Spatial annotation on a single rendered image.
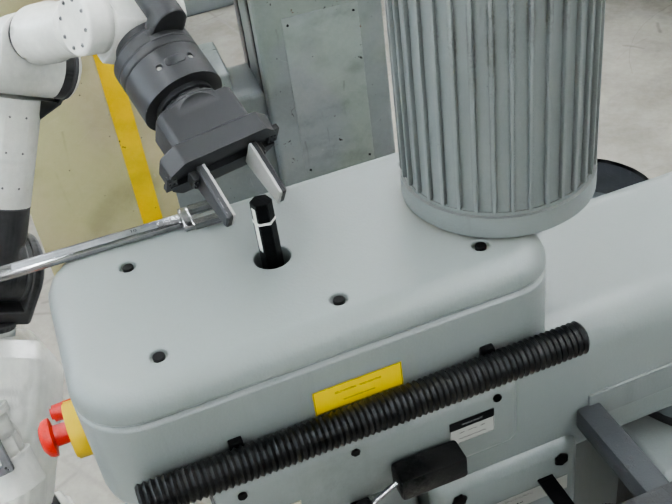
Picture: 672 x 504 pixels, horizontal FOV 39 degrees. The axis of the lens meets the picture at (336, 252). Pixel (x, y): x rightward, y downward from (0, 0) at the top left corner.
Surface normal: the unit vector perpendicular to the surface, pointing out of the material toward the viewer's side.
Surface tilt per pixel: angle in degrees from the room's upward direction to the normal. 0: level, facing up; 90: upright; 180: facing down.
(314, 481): 90
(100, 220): 90
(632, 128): 0
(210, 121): 30
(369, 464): 90
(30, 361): 58
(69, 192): 90
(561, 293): 0
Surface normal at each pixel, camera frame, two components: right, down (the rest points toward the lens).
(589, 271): -0.12, -0.79
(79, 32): -0.72, 0.26
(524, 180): 0.12, 0.59
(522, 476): 0.36, 0.53
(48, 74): 0.59, 0.50
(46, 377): 0.94, 0.03
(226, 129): 0.18, -0.46
